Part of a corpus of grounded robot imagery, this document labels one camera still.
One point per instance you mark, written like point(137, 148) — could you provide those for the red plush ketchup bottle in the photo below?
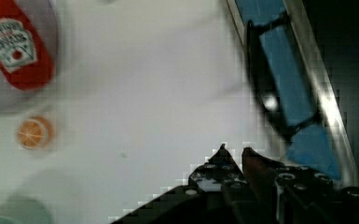
point(24, 58)

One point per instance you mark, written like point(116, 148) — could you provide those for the grey round plate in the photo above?
point(43, 17)

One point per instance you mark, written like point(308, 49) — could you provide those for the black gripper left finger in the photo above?
point(219, 171)

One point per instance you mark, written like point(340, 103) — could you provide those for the orange slice toy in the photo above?
point(35, 133)

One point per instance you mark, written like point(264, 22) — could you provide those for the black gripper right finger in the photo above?
point(290, 194)

